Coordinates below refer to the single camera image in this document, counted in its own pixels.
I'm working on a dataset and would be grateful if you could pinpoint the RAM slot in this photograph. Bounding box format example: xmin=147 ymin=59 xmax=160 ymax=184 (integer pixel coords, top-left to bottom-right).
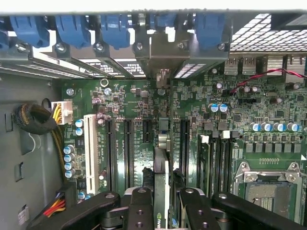
xmin=221 ymin=130 xmax=234 ymax=194
xmin=211 ymin=130 xmax=223 ymax=194

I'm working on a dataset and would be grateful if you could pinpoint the white expansion slot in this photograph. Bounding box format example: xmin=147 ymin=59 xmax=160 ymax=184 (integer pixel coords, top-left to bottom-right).
xmin=83 ymin=114 xmax=101 ymax=195

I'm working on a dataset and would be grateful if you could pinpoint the long black expansion slot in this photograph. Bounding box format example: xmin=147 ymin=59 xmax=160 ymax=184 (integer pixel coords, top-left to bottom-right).
xmin=105 ymin=118 xmax=117 ymax=193
xmin=179 ymin=118 xmax=191 ymax=181
xmin=123 ymin=118 xmax=135 ymax=190

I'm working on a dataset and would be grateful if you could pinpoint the short black expansion slot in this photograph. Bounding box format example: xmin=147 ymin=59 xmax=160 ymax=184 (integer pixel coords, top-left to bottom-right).
xmin=142 ymin=118 xmax=154 ymax=142

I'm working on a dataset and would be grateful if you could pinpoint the blue slot latch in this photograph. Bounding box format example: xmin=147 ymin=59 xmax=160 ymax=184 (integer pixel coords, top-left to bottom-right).
xmin=10 ymin=14 xmax=50 ymax=48
xmin=194 ymin=13 xmax=225 ymax=50
xmin=54 ymin=14 xmax=92 ymax=49
xmin=149 ymin=13 xmax=177 ymax=34
xmin=100 ymin=14 xmax=132 ymax=50
xmin=0 ymin=30 xmax=10 ymax=51

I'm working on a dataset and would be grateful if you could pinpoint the CPU socket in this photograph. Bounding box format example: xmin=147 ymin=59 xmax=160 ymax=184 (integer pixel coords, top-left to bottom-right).
xmin=233 ymin=161 xmax=307 ymax=224

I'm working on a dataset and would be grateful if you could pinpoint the black open PC case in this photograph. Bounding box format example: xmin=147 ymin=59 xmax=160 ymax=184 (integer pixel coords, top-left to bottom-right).
xmin=0 ymin=9 xmax=307 ymax=230

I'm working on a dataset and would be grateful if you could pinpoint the white power connector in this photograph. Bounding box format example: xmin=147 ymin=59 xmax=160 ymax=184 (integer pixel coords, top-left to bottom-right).
xmin=50 ymin=100 xmax=74 ymax=126

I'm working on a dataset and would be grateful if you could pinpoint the green motherboard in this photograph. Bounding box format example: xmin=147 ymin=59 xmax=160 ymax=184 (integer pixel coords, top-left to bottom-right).
xmin=61 ymin=77 xmax=307 ymax=218

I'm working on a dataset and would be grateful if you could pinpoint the silver rear port block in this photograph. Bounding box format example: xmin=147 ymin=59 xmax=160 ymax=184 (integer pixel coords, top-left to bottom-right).
xmin=286 ymin=54 xmax=307 ymax=78
xmin=267 ymin=56 xmax=285 ymax=77
xmin=224 ymin=57 xmax=241 ymax=75
xmin=241 ymin=57 xmax=257 ymax=75

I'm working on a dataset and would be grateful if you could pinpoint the coloured power wire bundle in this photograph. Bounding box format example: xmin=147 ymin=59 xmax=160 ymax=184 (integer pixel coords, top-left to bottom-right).
xmin=42 ymin=185 xmax=78 ymax=218

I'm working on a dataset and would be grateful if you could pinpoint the black braided power cable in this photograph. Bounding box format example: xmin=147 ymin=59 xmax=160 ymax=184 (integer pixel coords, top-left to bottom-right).
xmin=12 ymin=103 xmax=66 ymax=178

